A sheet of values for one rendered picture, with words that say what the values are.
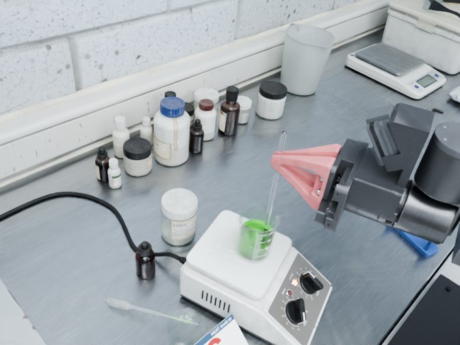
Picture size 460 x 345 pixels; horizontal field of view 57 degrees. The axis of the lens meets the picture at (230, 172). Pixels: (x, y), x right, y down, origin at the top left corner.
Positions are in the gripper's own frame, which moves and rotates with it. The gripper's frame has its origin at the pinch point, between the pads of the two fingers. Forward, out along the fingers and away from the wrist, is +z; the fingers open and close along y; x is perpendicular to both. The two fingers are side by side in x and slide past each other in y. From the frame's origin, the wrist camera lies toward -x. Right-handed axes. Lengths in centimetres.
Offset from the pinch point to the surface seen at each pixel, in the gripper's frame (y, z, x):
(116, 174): -5.7, 31.2, 20.1
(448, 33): -105, -16, 13
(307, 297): 1.3, -8.2, 20.7
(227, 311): 8.4, 1.0, 21.5
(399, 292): -10.7, -20.9, 25.6
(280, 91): -48, 16, 17
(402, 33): -110, -3, 18
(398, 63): -90, -6, 20
